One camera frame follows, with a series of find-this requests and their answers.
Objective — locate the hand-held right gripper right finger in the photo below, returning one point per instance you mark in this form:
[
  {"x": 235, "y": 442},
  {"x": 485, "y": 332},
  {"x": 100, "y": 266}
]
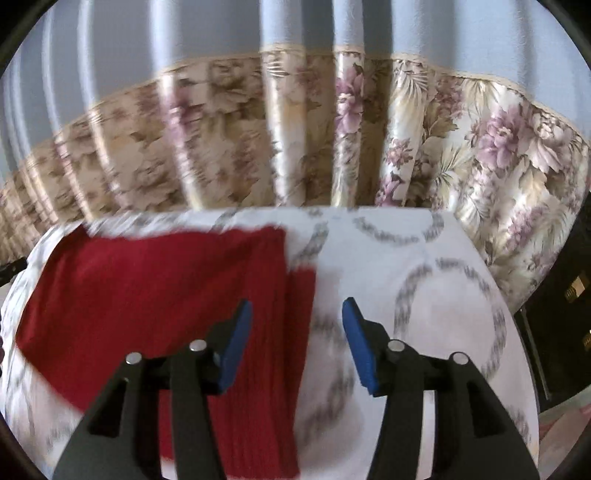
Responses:
[{"x": 360, "y": 350}]

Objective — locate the dark furniture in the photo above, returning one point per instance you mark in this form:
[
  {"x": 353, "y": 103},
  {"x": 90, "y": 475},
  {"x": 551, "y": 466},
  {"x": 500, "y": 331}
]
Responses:
[{"x": 558, "y": 323}]

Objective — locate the wide blue curtain, floral hem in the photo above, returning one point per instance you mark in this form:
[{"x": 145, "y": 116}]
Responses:
[{"x": 323, "y": 138}]

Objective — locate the red knitted sweater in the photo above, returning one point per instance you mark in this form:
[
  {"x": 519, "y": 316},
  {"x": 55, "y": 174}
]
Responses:
[{"x": 152, "y": 295}]

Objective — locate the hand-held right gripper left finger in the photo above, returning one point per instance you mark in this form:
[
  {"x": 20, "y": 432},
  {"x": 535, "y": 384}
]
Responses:
[{"x": 235, "y": 341}]

